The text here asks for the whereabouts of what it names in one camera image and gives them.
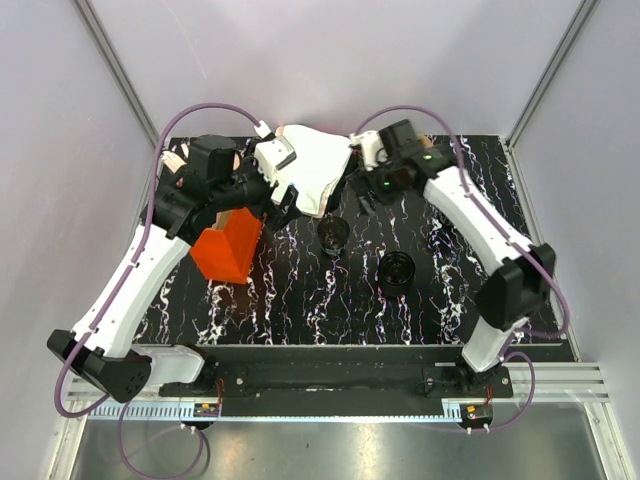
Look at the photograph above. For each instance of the black cloth under napkins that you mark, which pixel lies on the black cloth under napkins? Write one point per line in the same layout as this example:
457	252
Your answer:
334	199

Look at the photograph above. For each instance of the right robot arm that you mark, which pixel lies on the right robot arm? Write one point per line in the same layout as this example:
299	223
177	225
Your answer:
393	161

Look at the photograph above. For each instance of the black cup lid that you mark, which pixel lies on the black cup lid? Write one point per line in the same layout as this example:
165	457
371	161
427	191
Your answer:
395	273

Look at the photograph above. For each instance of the black tall coffee cup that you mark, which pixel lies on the black tall coffee cup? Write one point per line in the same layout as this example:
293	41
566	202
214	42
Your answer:
333	233

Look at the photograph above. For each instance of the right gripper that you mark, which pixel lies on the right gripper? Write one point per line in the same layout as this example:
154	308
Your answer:
365	181

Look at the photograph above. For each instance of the stack of white napkins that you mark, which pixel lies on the stack of white napkins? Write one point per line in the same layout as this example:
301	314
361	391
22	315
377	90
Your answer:
321	160

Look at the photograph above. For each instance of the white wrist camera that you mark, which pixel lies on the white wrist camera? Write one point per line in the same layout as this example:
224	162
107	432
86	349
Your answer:
371	148
273	153

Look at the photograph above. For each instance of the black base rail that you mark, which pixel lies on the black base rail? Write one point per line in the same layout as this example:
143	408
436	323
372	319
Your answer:
337	382

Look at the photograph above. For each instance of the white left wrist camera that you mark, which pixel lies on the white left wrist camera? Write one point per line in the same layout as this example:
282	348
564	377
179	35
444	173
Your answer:
273	153

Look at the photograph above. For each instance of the orange paper bag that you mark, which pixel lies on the orange paper bag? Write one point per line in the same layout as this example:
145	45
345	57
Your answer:
225	253

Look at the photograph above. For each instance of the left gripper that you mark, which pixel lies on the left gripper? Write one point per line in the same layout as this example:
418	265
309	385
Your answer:
275	217

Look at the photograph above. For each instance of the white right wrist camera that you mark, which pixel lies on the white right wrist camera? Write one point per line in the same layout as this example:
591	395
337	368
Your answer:
371	148

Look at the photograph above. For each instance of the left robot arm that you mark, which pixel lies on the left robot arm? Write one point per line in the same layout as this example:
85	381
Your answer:
215	176

